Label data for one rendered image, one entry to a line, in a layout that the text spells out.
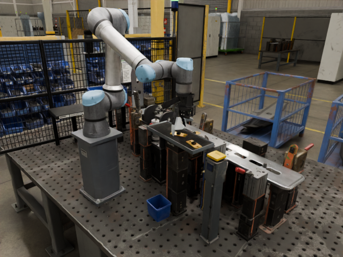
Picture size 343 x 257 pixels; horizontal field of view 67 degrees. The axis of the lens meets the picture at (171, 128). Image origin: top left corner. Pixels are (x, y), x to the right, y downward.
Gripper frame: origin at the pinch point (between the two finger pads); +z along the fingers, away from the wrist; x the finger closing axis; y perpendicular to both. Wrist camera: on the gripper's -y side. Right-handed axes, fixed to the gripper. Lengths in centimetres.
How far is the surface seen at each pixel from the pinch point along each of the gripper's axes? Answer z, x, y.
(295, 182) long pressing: 18, 10, 57
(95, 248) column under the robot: 76, -24, -41
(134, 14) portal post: -65, 443, -328
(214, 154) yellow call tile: 1.8, -12.3, 22.9
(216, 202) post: 24.9, -13.4, 26.2
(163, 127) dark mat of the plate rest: 2.0, 5.0, -11.1
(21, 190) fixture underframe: 96, 8, -160
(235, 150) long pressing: 17.8, 28.1, 23.5
